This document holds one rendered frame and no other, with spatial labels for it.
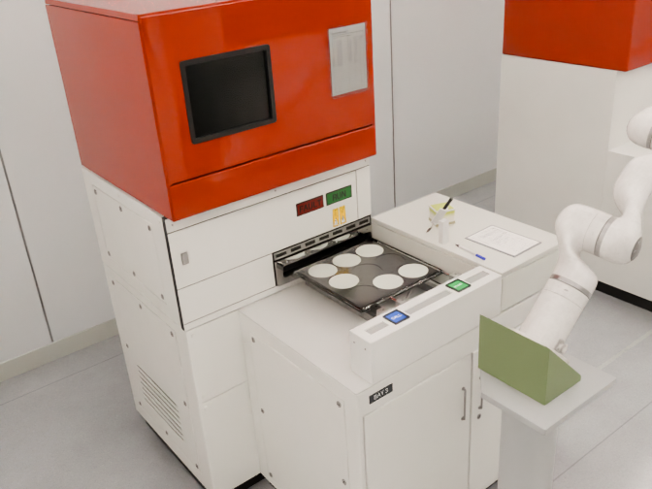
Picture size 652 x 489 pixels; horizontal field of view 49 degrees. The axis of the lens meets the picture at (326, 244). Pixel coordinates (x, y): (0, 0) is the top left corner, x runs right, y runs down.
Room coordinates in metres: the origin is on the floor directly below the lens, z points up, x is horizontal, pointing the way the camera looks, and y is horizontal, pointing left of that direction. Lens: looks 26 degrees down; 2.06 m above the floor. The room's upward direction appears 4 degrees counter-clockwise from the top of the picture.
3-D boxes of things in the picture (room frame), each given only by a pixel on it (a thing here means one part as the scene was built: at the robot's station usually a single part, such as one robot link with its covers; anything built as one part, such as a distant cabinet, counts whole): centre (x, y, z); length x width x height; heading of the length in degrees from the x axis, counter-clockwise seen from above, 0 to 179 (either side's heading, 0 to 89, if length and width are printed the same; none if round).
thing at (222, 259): (2.21, 0.15, 1.02); 0.82 x 0.03 x 0.40; 126
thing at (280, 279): (2.31, 0.00, 0.89); 0.44 x 0.02 x 0.10; 126
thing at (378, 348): (1.81, -0.30, 0.89); 0.55 x 0.09 x 0.14; 126
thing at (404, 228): (2.30, -0.50, 0.89); 0.62 x 0.35 x 0.14; 36
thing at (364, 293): (2.15, -0.13, 0.90); 0.34 x 0.34 x 0.01; 36
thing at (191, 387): (2.49, 0.36, 0.41); 0.82 x 0.71 x 0.82; 126
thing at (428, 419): (2.11, -0.26, 0.41); 0.97 x 0.64 x 0.82; 126
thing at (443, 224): (2.20, -0.40, 1.03); 0.06 x 0.04 x 0.13; 36
